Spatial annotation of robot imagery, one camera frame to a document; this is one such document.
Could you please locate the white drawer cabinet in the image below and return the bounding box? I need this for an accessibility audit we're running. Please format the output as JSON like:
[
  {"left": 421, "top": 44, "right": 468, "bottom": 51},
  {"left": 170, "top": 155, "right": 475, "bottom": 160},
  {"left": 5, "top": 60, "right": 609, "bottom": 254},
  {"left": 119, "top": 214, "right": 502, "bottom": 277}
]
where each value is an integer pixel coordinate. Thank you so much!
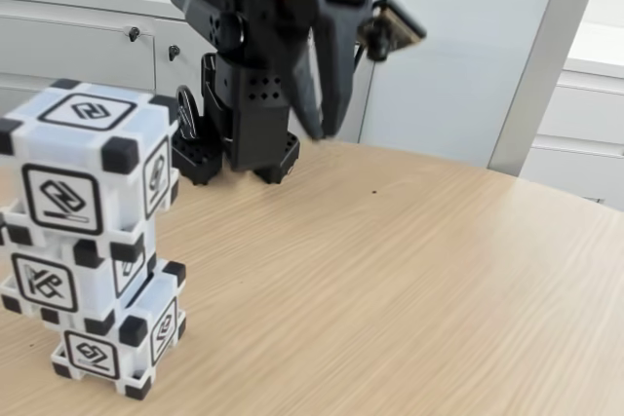
[{"left": 519, "top": 57, "right": 624, "bottom": 212}]

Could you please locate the white cube zigzag symbol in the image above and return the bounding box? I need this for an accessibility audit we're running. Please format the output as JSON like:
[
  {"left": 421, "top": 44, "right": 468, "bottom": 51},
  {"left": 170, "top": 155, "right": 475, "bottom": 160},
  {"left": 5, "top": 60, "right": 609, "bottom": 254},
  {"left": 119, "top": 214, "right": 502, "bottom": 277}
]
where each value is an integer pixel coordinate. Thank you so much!
[{"left": 0, "top": 78, "right": 180, "bottom": 246}]

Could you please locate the black round table clamp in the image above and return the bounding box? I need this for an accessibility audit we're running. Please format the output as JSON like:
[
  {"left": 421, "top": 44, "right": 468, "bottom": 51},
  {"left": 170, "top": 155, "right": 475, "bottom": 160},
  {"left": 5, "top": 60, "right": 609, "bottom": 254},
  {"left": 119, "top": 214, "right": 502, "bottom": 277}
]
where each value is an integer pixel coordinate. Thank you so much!
[{"left": 174, "top": 84, "right": 202, "bottom": 144}]

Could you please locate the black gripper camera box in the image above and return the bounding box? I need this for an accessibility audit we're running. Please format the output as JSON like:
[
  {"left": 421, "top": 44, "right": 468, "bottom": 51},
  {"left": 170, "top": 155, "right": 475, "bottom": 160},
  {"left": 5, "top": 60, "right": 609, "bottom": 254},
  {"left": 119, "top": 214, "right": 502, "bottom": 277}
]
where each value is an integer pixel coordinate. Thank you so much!
[{"left": 360, "top": 0, "right": 428, "bottom": 62}]

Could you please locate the white cube crossed symbol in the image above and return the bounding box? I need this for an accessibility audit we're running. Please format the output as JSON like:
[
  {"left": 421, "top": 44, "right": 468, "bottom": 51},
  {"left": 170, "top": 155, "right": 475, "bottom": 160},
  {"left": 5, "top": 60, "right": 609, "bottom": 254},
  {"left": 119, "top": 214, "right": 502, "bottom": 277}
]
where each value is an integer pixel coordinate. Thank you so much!
[{"left": 0, "top": 228, "right": 158, "bottom": 334}]

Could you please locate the grey metal pillar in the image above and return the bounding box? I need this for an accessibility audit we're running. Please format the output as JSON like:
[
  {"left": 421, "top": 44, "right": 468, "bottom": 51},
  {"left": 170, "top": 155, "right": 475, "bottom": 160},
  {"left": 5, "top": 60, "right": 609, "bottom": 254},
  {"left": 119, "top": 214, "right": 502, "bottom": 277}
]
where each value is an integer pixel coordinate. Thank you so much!
[{"left": 487, "top": 0, "right": 608, "bottom": 179}]

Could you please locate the white cube hexagon symbol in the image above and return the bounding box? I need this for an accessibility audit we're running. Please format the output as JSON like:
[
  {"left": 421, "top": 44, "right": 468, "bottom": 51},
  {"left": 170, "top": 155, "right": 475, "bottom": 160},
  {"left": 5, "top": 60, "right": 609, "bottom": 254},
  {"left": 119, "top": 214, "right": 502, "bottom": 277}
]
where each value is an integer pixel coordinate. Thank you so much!
[{"left": 51, "top": 259, "right": 188, "bottom": 400}]

